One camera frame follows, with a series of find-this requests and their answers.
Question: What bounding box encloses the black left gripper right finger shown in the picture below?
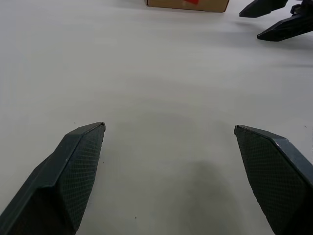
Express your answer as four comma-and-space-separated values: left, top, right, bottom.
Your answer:
234, 124, 313, 235

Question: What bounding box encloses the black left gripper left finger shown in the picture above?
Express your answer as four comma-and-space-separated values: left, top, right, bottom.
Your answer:
0, 121, 106, 235

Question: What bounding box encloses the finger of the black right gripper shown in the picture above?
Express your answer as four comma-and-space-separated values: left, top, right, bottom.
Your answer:
239, 0, 290, 18
256, 9, 313, 42

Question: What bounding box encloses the brown cardboard box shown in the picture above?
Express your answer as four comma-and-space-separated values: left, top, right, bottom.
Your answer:
146, 0, 229, 13

